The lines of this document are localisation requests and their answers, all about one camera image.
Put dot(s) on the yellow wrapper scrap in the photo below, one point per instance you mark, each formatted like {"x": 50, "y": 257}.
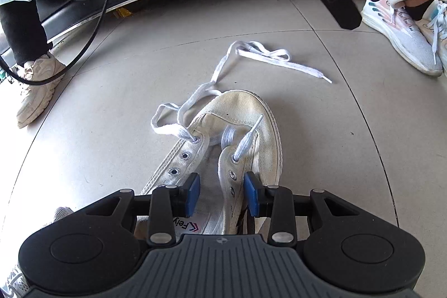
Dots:
{"x": 124, "y": 12}

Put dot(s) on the person's white mesh sneaker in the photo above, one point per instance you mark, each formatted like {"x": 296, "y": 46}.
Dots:
{"x": 63, "y": 216}

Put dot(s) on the white canvas shoe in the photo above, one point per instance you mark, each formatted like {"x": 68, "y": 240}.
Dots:
{"x": 237, "y": 109}

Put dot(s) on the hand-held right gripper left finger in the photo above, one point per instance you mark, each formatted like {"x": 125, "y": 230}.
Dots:
{"x": 193, "y": 195}

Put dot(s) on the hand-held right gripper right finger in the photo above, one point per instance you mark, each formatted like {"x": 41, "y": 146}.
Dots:
{"x": 250, "y": 195}

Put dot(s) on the white shoelace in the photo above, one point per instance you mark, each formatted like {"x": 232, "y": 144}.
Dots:
{"x": 243, "y": 144}

